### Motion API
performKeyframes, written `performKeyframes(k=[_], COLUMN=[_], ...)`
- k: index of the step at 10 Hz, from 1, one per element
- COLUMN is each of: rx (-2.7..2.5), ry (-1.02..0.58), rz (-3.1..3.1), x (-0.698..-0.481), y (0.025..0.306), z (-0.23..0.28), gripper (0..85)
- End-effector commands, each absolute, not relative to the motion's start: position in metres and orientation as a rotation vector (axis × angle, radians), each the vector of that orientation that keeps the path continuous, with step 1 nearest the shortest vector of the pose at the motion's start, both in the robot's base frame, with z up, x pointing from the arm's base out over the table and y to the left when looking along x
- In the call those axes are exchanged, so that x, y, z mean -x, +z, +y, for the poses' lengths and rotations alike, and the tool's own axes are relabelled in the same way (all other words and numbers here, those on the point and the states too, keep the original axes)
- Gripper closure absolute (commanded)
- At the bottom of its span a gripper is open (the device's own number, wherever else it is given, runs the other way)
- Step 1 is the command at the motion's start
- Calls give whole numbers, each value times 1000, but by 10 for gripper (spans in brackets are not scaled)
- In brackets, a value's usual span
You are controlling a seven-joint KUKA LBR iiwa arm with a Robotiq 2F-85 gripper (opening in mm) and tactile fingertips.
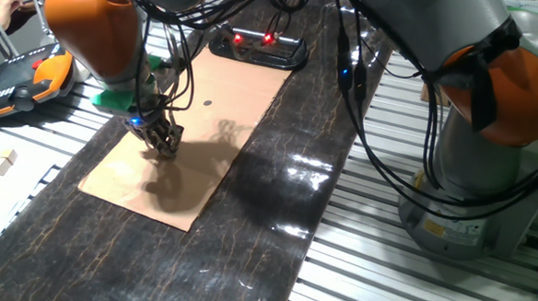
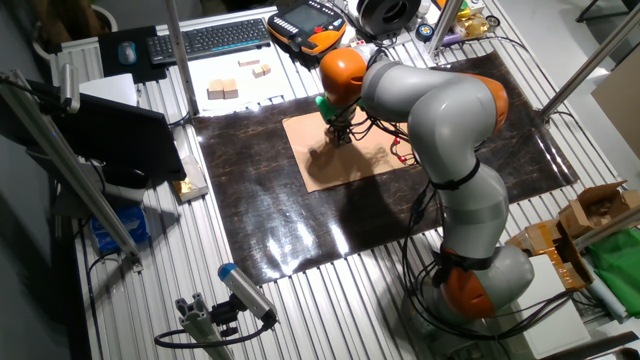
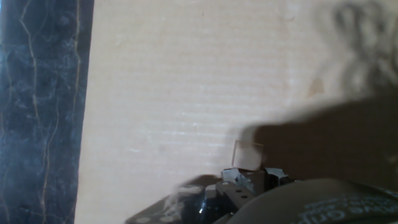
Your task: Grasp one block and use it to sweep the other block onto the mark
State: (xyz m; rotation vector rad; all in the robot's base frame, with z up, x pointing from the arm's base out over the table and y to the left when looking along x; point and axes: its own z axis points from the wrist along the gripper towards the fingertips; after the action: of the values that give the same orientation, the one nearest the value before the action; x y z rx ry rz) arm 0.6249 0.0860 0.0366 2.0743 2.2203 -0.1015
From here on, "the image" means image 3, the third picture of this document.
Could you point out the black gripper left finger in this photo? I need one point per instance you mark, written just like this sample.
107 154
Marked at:
234 193

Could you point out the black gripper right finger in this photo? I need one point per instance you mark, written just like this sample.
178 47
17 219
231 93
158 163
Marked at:
276 175

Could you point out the brown cardboard sheet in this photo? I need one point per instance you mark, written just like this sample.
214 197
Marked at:
186 77

